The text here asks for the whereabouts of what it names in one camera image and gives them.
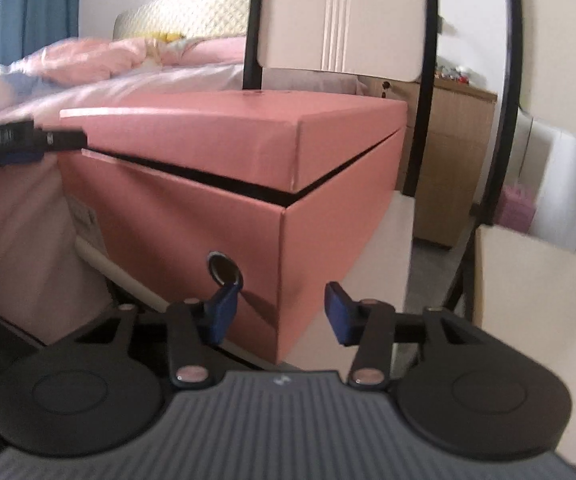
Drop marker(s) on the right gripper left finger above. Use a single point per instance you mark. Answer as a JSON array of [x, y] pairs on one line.
[[193, 324]]

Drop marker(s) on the left beige folding chair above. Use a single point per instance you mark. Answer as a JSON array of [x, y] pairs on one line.
[[386, 39]]

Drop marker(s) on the beige folding chair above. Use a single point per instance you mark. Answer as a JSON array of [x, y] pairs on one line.
[[519, 287], [386, 39]]

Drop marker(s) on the right beige folding chair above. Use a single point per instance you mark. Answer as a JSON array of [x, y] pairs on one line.
[[519, 287]]

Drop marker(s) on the quilted cream headboard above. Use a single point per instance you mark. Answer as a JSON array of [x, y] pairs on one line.
[[188, 18]]

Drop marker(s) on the pink shoe box lid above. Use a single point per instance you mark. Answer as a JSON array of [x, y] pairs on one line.
[[285, 140]]

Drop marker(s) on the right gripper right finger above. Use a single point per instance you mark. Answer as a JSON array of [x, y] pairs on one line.
[[368, 325]]

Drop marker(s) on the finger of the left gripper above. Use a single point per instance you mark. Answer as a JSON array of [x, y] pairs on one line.
[[24, 143]]

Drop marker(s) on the yellow plush on bed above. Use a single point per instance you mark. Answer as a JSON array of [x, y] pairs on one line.
[[167, 37]]

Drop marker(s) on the small pink gift box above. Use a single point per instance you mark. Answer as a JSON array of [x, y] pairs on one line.
[[515, 209]]

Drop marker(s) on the wooden drawer cabinet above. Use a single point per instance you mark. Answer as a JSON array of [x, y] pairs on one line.
[[459, 130]]

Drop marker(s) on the pink shoe box base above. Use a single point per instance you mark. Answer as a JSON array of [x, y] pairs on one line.
[[165, 238]]

